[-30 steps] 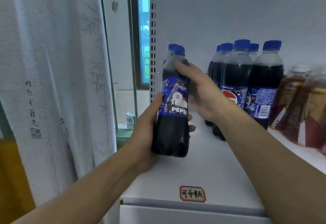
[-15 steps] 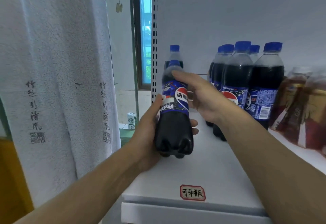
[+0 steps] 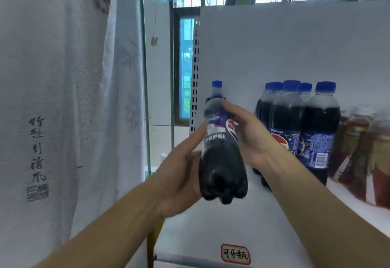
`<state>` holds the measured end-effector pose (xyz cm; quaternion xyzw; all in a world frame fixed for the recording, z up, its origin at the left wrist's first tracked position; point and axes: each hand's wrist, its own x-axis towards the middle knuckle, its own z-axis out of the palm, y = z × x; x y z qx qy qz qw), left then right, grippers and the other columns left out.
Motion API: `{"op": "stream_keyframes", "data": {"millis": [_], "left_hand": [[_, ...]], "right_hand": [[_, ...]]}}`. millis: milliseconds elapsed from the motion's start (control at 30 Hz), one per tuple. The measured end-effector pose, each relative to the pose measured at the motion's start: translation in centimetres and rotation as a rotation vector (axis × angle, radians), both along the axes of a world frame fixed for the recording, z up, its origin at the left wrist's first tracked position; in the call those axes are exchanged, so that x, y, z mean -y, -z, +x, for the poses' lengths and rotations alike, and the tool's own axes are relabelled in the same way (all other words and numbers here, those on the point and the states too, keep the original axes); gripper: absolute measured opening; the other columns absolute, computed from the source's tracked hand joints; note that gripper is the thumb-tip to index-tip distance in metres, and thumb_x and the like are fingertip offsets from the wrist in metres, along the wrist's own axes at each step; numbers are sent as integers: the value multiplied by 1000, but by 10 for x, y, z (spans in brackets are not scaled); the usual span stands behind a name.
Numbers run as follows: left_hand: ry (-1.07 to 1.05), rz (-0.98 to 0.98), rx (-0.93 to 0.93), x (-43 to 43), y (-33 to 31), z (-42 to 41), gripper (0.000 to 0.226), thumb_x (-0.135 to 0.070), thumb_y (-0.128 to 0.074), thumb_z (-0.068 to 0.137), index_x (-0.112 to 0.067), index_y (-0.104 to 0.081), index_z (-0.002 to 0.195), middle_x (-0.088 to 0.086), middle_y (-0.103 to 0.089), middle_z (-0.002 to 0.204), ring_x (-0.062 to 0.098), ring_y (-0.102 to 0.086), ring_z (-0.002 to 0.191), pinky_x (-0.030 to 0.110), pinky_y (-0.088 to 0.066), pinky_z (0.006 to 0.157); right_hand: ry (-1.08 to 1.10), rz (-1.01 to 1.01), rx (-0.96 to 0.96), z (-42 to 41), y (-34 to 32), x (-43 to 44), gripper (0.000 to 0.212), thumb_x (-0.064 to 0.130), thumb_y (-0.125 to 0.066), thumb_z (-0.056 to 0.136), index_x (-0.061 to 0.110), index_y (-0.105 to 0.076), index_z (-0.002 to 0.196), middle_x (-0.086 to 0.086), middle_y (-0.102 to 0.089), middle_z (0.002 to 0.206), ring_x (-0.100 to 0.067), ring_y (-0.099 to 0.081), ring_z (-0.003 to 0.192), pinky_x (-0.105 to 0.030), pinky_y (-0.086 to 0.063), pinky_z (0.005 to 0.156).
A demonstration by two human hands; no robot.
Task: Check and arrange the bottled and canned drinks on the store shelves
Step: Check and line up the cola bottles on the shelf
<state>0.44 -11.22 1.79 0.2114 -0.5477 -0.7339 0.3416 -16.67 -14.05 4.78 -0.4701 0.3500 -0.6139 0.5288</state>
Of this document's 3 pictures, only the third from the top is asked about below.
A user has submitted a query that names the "white bamboo print curtain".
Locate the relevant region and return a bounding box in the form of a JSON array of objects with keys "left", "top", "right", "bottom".
[{"left": 0, "top": 0, "right": 150, "bottom": 268}]

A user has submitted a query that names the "person's left forearm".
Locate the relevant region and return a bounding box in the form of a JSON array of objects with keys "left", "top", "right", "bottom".
[{"left": 33, "top": 186, "right": 168, "bottom": 268}]

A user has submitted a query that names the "barred window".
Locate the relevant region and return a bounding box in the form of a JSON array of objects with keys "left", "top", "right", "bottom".
[{"left": 173, "top": 0, "right": 390, "bottom": 126}]

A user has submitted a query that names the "white panelled door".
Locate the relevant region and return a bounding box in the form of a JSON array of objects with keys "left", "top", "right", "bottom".
[{"left": 141, "top": 0, "right": 174, "bottom": 171}]

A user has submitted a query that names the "person's right forearm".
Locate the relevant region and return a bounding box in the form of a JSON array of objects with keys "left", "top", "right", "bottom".
[{"left": 262, "top": 152, "right": 390, "bottom": 268}]

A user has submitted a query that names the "person's right hand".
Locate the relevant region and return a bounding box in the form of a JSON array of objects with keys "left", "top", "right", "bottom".
[{"left": 221, "top": 99, "right": 287, "bottom": 177}]

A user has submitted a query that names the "Pepsi cola bottle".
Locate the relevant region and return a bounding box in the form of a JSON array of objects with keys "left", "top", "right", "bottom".
[{"left": 199, "top": 80, "right": 249, "bottom": 205}]

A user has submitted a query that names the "red-bordered shelf label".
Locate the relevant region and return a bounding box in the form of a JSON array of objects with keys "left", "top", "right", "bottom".
[{"left": 221, "top": 243, "right": 252, "bottom": 266}]

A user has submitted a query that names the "row of amber drink bottles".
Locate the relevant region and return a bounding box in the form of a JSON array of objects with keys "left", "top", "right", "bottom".
[{"left": 329, "top": 107, "right": 390, "bottom": 211}]

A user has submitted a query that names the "person's left hand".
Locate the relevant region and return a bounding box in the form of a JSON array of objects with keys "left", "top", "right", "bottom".
[{"left": 149, "top": 122, "right": 211, "bottom": 220}]

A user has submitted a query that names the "group of blue-capped cola bottles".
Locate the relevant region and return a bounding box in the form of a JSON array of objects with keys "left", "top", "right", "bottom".
[{"left": 253, "top": 80, "right": 342, "bottom": 189}]

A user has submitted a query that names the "white metal shelf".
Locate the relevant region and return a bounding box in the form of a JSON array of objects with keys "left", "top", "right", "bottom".
[{"left": 152, "top": 0, "right": 390, "bottom": 268}]

